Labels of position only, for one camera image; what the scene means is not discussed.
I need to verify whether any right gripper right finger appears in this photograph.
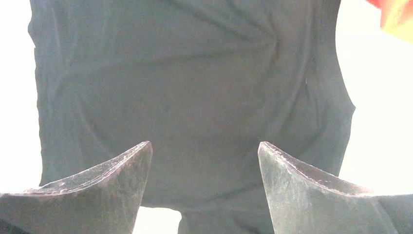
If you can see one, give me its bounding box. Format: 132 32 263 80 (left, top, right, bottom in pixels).
258 142 413 234

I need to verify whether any red t shirt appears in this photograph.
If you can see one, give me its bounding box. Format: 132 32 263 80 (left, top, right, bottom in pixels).
366 0 381 9

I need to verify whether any orange yellow t shirt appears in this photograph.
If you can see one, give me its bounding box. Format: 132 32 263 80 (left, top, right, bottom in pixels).
380 0 413 43

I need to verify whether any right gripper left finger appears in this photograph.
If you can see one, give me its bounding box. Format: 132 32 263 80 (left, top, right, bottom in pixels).
0 141 152 234

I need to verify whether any black t shirt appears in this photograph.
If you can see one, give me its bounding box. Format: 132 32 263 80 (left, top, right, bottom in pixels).
28 0 355 234

